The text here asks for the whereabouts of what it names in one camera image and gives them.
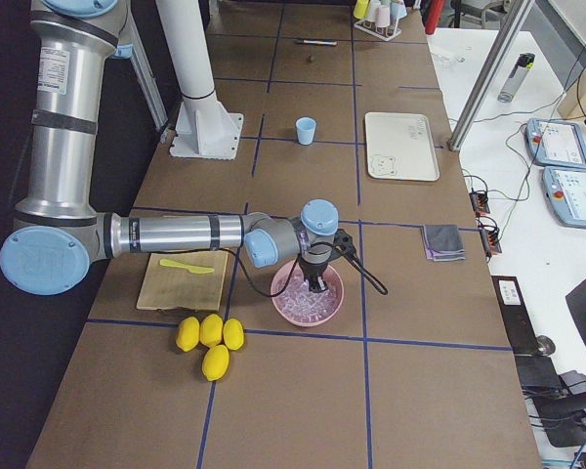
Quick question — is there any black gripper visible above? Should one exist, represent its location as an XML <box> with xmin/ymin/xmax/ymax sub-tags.
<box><xmin>300</xmin><ymin>241</ymin><xmax>333</xmax><ymax>292</ymax></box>

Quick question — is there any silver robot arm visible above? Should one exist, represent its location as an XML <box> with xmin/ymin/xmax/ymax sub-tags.
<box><xmin>0</xmin><ymin>1</ymin><xmax>339</xmax><ymax>295</ymax></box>

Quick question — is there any clear ice cubes pile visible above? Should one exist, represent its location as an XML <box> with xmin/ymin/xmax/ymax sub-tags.
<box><xmin>275</xmin><ymin>273</ymin><xmax>339</xmax><ymax>323</ymax></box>

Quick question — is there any light blue cup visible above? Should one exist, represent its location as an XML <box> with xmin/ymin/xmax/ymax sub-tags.
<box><xmin>295</xmin><ymin>116</ymin><xmax>316</xmax><ymax>146</ymax></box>

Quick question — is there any white cup rack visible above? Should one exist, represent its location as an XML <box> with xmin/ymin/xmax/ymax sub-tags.
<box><xmin>354</xmin><ymin>20</ymin><xmax>401</xmax><ymax>42</ymax></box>

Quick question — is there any pink cup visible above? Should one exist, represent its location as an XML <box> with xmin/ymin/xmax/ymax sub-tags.
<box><xmin>375</xmin><ymin>5</ymin><xmax>391</xmax><ymax>28</ymax></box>

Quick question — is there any pink bowl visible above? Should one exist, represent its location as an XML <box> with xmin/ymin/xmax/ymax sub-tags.
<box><xmin>271</xmin><ymin>261</ymin><xmax>344</xmax><ymax>327</ymax></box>

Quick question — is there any yellow lemon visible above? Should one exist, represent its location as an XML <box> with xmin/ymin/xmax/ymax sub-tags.
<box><xmin>199</xmin><ymin>314</ymin><xmax>224</xmax><ymax>348</ymax></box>
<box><xmin>223</xmin><ymin>318</ymin><xmax>245</xmax><ymax>351</ymax></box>
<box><xmin>201</xmin><ymin>344</ymin><xmax>230</xmax><ymax>381</ymax></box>
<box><xmin>176</xmin><ymin>317</ymin><xmax>200</xmax><ymax>352</ymax></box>

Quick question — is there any grey folded cloth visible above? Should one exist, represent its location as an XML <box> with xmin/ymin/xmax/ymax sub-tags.
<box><xmin>422</xmin><ymin>224</ymin><xmax>466</xmax><ymax>262</ymax></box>

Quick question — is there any wooden cutting board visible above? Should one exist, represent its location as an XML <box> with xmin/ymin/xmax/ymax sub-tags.
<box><xmin>135</xmin><ymin>214</ymin><xmax>230</xmax><ymax>313</ymax></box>

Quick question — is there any yellow plastic knife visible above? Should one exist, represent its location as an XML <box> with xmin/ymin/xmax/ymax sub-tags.
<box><xmin>158</xmin><ymin>259</ymin><xmax>215</xmax><ymax>275</ymax></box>

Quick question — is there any cream bear tray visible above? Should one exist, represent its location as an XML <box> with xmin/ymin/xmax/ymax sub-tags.
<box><xmin>364</xmin><ymin>111</ymin><xmax>440</xmax><ymax>182</ymax></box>

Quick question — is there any black orange connector block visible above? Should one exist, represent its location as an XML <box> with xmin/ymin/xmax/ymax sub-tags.
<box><xmin>479</xmin><ymin>225</ymin><xmax>502</xmax><ymax>258</ymax></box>
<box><xmin>469</xmin><ymin>191</ymin><xmax>490</xmax><ymax>216</ymax></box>

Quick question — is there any black power strip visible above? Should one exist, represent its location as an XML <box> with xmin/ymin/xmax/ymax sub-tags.
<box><xmin>491</xmin><ymin>276</ymin><xmax>526</xmax><ymax>312</ymax></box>

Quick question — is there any steel muddler black tip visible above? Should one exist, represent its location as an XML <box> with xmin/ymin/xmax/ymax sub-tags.
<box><xmin>295</xmin><ymin>38</ymin><xmax>338</xmax><ymax>47</ymax></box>

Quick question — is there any blue teach pendant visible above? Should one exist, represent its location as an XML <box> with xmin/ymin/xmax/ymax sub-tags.
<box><xmin>525</xmin><ymin>118</ymin><xmax>586</xmax><ymax>169</ymax></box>
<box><xmin>542</xmin><ymin>166</ymin><xmax>586</xmax><ymax>229</ymax></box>

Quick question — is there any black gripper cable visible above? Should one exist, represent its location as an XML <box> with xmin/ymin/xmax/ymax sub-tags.
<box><xmin>223</xmin><ymin>227</ymin><xmax>389</xmax><ymax>299</ymax></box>

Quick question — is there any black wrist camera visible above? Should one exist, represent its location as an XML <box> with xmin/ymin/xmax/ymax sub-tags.
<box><xmin>334</xmin><ymin>229</ymin><xmax>356</xmax><ymax>259</ymax></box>

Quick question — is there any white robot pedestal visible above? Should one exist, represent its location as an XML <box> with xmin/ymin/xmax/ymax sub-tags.
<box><xmin>156</xmin><ymin>0</ymin><xmax>244</xmax><ymax>160</ymax></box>

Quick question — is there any aluminium frame post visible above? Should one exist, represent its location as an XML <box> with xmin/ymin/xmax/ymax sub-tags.
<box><xmin>447</xmin><ymin>0</ymin><xmax>535</xmax><ymax>151</ymax></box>

